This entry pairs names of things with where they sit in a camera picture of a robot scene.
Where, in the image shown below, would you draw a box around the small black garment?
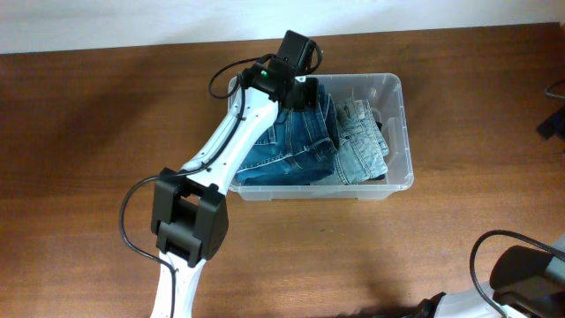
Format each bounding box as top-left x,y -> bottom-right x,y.
372,119 -> 386,181

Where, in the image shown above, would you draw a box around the clear plastic storage bin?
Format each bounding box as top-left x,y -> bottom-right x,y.
230,73 -> 414,201

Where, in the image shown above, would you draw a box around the light blue jeans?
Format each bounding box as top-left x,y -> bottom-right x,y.
313,97 -> 388,186

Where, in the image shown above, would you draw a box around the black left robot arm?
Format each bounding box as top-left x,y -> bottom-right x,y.
150,31 -> 322,317

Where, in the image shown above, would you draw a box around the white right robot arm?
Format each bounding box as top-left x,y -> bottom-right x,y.
413,230 -> 564,317

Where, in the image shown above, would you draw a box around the dark blue jeans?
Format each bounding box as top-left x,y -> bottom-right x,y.
235,84 -> 339,186

